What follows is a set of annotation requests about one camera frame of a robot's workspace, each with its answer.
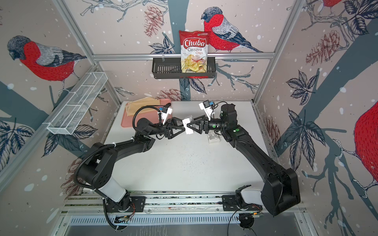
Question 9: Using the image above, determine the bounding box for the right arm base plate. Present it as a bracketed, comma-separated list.
[218, 195, 263, 212]

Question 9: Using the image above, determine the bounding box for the black wire basket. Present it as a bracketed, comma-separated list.
[152, 56, 217, 80]

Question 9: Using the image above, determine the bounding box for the Chuba cassava chips bag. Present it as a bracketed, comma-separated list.
[179, 30, 210, 74]

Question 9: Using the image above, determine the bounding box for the white mesh shelf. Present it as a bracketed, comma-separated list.
[47, 72, 108, 135]

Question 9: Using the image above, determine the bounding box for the pink tray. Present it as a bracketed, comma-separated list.
[121, 98, 171, 128]

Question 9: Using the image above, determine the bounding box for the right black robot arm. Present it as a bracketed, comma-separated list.
[183, 101, 301, 216]

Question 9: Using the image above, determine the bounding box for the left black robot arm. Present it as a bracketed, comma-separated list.
[73, 103, 185, 203]

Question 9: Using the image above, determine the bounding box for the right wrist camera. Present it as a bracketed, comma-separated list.
[199, 100, 215, 121]

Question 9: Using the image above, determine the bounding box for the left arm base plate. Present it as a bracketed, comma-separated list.
[103, 196, 146, 213]

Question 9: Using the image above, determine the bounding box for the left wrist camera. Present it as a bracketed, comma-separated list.
[160, 106, 173, 125]

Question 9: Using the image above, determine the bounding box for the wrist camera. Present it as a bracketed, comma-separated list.
[199, 100, 215, 121]
[160, 106, 173, 125]

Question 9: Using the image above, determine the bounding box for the beige cloth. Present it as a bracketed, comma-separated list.
[125, 97, 160, 117]

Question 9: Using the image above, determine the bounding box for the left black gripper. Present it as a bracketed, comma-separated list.
[148, 118, 187, 142]

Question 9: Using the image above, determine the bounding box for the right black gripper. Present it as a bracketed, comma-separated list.
[187, 114, 227, 137]

